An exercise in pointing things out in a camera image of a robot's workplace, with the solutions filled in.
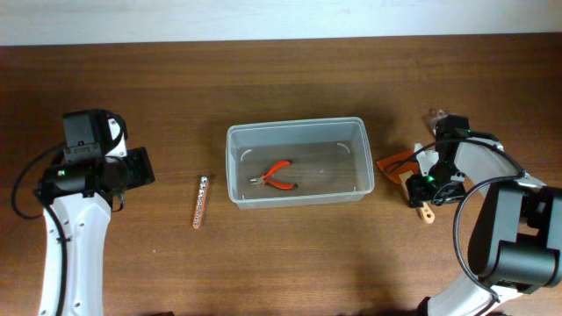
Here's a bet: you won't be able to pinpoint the clear case of screwdrivers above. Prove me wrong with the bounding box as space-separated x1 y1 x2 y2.
422 108 449 134

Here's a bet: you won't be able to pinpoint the clear plastic storage container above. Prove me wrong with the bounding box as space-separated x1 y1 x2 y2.
226 117 375 209

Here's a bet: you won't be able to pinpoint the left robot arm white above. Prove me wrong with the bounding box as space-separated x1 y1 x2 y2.
36 109 155 315

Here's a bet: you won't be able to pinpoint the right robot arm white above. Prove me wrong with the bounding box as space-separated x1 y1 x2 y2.
405 115 561 315

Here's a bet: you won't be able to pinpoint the orange handled pliers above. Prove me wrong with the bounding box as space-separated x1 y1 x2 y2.
249 160 298 190

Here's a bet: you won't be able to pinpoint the orange scraper with wooden handle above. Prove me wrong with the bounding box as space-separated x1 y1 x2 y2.
376 149 436 224

